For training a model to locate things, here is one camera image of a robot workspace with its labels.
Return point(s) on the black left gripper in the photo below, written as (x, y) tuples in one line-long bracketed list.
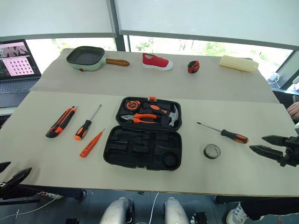
[(7, 189)]

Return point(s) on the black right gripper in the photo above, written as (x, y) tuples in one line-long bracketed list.
[(292, 151)]

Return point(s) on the black electrical tape roll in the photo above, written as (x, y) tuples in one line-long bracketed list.
[(206, 154)]

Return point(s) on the orange black utility knife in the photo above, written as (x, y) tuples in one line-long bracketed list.
[(61, 122)]

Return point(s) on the orange voltage tester pen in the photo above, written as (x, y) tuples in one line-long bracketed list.
[(91, 144)]

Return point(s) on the black tool case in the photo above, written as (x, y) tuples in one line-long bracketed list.
[(142, 149)]

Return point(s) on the bystander bare hand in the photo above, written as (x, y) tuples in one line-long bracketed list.
[(294, 110)]

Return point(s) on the white power strip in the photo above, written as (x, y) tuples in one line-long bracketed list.
[(50, 195)]

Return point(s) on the black table base bar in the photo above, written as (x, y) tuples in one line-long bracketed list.
[(58, 191), (257, 200)]

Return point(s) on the seated bystander in trousers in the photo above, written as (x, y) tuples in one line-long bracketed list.
[(268, 210)]

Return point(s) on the white sneaker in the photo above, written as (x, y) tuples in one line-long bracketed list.
[(236, 214)]

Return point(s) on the cream foam block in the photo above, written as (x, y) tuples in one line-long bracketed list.
[(238, 63)]

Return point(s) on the silver robot left leg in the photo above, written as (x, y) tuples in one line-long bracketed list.
[(114, 212)]

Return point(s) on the open laptop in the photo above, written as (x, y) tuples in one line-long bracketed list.
[(16, 60)]

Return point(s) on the green electric frying pan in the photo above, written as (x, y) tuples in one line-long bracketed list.
[(85, 59)]

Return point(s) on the orange black tape measure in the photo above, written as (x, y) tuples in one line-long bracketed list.
[(132, 105)]

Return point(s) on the white roller blind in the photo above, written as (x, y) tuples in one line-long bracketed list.
[(53, 16), (205, 18)]

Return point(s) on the red canvas shoe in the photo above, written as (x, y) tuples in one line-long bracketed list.
[(155, 61)]

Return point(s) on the grey window frame post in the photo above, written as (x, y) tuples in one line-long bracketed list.
[(121, 43)]

